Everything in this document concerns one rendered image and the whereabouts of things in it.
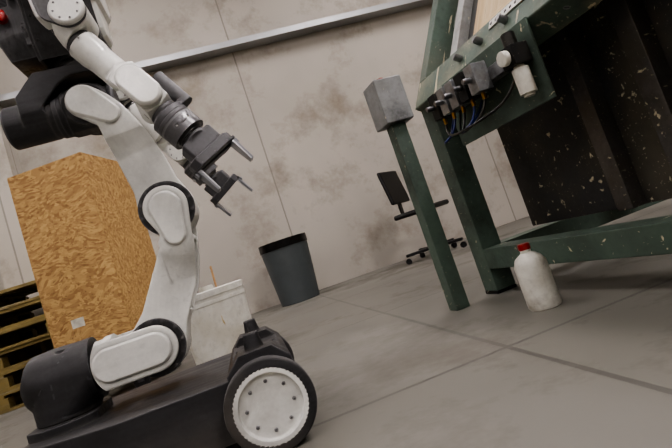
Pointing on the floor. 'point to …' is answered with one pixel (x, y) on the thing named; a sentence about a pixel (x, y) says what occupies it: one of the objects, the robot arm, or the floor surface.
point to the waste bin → (290, 269)
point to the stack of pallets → (18, 340)
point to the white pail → (217, 319)
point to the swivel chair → (405, 201)
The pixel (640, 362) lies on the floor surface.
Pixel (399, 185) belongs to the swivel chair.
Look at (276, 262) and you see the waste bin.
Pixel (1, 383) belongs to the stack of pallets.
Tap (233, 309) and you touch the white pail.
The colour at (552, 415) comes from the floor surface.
